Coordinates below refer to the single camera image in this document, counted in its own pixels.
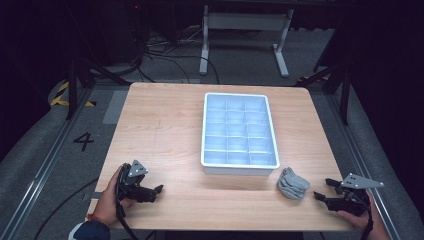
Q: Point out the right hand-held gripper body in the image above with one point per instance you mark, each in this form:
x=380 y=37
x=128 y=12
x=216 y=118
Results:
x=353 y=196

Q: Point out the person's left hand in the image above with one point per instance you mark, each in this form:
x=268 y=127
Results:
x=108 y=200

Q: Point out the yellow black floor tape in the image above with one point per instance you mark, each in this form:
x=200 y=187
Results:
x=60 y=96

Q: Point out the white divided storage tray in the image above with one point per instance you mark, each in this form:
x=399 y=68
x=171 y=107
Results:
x=238 y=133

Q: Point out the grey sock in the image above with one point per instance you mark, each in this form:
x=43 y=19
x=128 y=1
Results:
x=292 y=185

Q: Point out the person's right hand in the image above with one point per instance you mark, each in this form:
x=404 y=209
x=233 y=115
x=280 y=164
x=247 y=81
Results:
x=366 y=221

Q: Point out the aluminium floor rail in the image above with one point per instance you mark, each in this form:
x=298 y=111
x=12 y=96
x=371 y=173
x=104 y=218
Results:
x=363 y=166
x=43 y=166

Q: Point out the black metal stand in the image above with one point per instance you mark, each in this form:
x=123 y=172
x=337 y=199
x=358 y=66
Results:
x=343 y=90
x=74 y=86

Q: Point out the white metal desk frame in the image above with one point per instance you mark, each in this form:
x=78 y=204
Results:
x=246 y=21

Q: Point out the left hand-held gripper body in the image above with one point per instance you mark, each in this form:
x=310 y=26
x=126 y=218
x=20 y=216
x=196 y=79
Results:
x=130 y=186

